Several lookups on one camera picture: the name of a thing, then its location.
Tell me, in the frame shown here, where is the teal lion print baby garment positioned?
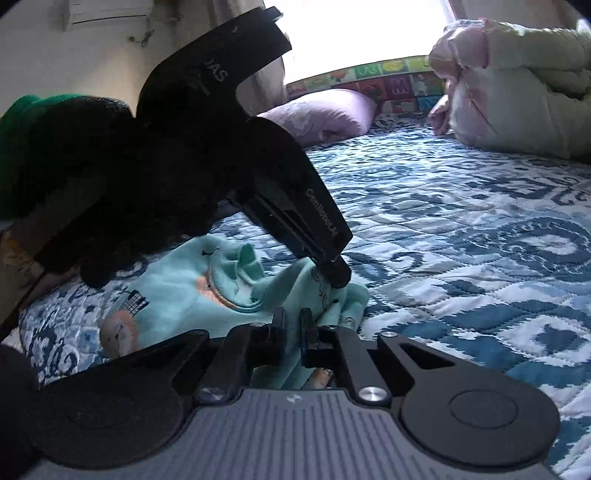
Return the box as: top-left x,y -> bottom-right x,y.
100,235 -> 370,389

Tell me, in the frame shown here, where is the blue white patterned quilt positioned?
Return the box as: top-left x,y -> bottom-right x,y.
18,115 -> 591,478

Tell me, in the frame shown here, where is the lavender pillow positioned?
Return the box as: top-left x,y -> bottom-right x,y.
259,89 -> 378,148

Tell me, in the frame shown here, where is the colourful alphabet play mat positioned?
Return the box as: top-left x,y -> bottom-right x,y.
287,55 -> 445,114

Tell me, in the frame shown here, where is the cream pink folded duvet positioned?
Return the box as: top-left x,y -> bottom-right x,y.
428,19 -> 590,159

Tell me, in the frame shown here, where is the white wall air conditioner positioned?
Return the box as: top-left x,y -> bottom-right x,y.
62,0 -> 154,31

